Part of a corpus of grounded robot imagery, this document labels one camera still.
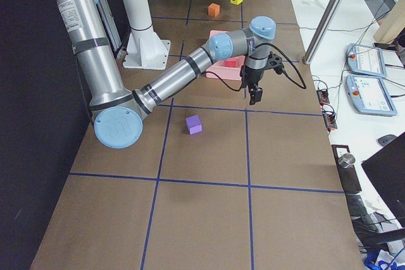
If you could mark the orange foam block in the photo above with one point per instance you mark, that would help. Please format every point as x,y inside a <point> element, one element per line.
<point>213,10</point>

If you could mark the pink red foam block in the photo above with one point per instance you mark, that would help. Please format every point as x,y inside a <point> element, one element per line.
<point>231,63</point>

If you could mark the purple foam block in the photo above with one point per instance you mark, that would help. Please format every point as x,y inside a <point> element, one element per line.
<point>193,124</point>

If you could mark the pink plastic bin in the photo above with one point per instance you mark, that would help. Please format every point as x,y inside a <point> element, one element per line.
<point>226,67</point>

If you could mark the far orange black connector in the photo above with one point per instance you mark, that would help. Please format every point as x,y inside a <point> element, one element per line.
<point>323,96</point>

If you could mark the orange black connector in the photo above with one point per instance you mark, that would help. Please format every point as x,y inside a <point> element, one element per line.
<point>323,96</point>
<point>329,118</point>

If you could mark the near orange black connector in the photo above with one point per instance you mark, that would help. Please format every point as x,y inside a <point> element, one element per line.
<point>329,118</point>

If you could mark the near teach pendant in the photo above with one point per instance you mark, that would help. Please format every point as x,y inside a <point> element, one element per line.
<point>369,95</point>

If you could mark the teach pendant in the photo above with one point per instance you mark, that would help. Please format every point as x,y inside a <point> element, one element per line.
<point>366,60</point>
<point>369,95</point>

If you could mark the metal cylinder weight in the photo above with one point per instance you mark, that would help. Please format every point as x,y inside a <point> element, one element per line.
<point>346,160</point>

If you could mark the far teach pendant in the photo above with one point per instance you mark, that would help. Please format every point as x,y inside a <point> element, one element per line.
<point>366,60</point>

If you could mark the black computer mouse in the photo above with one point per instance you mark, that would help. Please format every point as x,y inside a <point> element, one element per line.
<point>386,139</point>

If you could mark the black monitor corner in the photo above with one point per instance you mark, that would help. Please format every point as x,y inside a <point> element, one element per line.
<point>385,170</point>

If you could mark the wooden board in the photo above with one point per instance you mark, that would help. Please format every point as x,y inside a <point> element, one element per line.
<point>392,25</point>

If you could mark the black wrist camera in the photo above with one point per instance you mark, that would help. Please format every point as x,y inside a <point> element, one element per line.
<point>274,62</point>

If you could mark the aluminium frame post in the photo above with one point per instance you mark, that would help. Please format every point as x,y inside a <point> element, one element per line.
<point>321,30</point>

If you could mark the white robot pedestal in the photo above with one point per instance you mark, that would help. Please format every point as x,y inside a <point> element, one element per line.
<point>145,50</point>

